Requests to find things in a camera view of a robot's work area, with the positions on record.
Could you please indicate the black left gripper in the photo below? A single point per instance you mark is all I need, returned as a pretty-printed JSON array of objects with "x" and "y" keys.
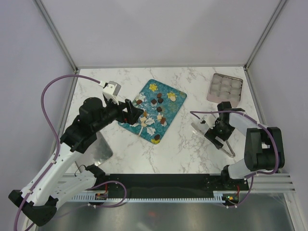
[{"x": 134, "y": 113}]

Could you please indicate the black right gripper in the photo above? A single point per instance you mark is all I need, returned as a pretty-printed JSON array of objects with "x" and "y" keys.
[{"x": 211, "y": 134}]

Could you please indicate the metal tongs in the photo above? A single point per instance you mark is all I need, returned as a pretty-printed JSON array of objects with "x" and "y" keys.
[{"x": 203, "y": 125}]

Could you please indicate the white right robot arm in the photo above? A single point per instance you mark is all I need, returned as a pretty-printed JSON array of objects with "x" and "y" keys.
[{"x": 263, "y": 149}]

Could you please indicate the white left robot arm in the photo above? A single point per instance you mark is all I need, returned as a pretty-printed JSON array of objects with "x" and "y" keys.
[{"x": 42, "y": 197}]

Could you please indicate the pink chocolate tin box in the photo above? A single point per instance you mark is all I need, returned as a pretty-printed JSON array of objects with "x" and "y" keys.
[{"x": 224, "y": 88}]

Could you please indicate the teal floral tray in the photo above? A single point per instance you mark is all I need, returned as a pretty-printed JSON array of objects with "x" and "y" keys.
[{"x": 169, "y": 110}]

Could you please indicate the metal tin lid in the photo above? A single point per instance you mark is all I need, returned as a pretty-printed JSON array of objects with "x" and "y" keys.
[{"x": 99, "y": 152}]

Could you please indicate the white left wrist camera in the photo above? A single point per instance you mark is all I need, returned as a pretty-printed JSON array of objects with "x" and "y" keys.
[{"x": 110, "y": 90}]

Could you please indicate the white cable duct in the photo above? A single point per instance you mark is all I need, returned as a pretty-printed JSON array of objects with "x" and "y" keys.
[{"x": 216, "y": 197}]

